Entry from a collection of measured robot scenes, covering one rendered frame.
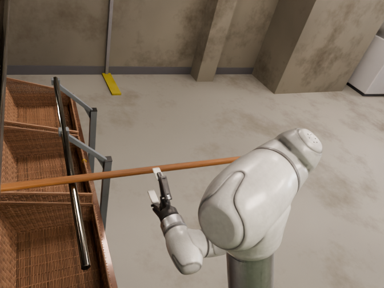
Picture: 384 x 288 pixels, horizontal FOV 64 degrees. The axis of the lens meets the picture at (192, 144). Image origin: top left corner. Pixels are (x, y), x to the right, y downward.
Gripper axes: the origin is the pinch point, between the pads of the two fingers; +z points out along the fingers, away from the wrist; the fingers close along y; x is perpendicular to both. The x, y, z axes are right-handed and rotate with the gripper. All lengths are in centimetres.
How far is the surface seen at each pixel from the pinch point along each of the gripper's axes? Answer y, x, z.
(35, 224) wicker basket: 55, -47, 31
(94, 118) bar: 29, -8, 88
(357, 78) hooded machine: 95, 526, 273
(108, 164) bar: 25.9, -8.5, 40.2
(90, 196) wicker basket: 48, -18, 38
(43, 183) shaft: -1.3, -41.7, 6.0
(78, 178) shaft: -1.4, -29.3, 6.3
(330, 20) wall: -6, 364, 260
